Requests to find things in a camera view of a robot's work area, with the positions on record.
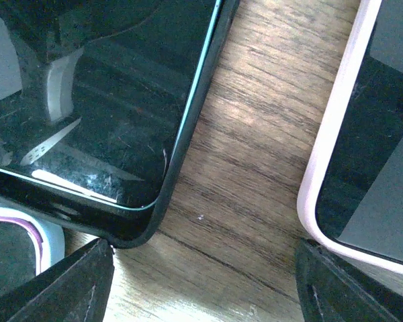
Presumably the black smartphone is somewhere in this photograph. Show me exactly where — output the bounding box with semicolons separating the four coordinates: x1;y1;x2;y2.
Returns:
316;1;403;264

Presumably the pink phone case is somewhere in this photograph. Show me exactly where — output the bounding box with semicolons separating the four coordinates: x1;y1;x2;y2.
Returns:
297;1;403;275

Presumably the light blue phone case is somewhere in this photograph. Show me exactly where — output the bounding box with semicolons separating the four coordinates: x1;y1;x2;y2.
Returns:
0;203;65;275

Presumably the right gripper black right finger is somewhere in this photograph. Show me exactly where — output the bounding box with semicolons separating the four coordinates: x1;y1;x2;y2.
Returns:
295;239;403;321

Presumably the purple-edged smartphone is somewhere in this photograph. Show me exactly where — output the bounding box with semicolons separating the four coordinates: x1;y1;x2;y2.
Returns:
0;216;42;297

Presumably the black phone case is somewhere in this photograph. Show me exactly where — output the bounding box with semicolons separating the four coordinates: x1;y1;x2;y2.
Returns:
0;0;241;250

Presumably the teal-edged smartphone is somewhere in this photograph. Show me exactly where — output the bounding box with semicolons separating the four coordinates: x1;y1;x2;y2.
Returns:
0;1;221;211

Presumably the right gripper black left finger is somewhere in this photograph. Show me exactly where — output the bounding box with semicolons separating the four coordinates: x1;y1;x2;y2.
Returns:
0;238;114;321

